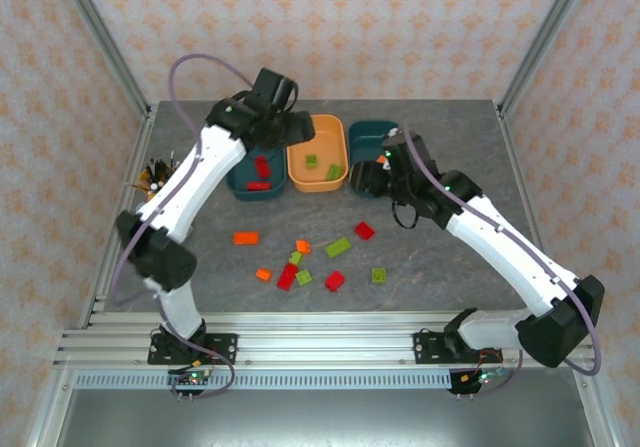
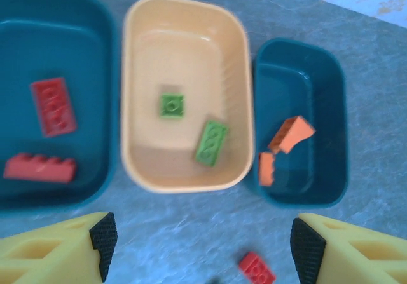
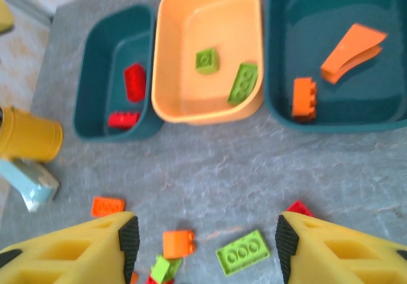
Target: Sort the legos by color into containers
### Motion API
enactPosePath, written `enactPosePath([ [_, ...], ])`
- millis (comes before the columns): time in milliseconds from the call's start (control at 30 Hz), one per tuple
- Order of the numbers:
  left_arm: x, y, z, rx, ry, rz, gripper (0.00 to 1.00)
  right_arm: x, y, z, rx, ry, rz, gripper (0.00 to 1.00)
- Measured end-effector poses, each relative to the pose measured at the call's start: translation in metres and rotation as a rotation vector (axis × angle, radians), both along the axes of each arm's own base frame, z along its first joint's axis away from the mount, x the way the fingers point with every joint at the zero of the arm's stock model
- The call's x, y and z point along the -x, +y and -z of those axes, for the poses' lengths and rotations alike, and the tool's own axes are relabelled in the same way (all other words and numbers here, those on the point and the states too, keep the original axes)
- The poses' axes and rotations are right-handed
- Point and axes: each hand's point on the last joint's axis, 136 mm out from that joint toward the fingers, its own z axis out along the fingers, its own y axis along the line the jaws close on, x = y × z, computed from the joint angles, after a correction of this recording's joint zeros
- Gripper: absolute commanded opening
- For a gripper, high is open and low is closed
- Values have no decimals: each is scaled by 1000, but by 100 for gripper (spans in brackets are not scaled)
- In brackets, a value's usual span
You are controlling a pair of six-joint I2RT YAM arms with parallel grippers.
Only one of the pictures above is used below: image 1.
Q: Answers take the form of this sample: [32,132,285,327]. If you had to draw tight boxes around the teal plastic bin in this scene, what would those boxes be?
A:
[348,119,401,200]
[227,144,288,202]

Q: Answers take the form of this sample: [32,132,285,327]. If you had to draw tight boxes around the orange plastic bin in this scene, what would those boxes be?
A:
[286,113,350,193]

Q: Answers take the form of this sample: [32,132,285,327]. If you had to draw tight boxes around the long green lego brick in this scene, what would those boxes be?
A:
[323,236,352,259]

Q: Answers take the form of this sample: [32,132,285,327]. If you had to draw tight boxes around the yellow metal bucket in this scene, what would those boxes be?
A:
[137,155,176,203]

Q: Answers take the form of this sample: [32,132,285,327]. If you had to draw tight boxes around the grey metal panel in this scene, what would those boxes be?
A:
[27,369,626,447]

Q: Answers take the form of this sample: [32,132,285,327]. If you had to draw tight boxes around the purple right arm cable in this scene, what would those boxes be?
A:
[399,124,601,398]

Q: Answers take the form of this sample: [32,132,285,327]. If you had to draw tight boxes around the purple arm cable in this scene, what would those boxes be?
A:
[399,124,601,398]
[109,54,256,401]

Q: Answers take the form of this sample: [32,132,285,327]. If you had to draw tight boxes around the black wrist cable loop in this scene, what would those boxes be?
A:
[390,198,422,231]

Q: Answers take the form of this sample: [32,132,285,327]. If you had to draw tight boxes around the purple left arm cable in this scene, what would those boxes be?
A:
[109,54,256,401]

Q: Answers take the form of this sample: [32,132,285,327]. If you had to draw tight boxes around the aluminium side rail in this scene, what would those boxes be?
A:
[494,102,571,328]
[78,106,157,329]

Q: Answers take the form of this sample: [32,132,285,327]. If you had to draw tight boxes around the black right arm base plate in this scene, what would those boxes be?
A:
[413,330,503,366]

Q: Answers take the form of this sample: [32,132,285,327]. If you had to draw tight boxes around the aluminium front rail frame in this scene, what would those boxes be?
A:
[52,310,600,371]

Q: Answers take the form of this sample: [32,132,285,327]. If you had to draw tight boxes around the aluminium frame post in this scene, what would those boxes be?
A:
[52,0,152,119]
[499,0,600,116]

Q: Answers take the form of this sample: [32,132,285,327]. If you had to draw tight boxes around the perforated metal cable tray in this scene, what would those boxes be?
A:
[73,370,454,392]

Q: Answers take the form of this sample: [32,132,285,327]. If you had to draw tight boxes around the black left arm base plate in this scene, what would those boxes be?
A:
[147,332,239,366]

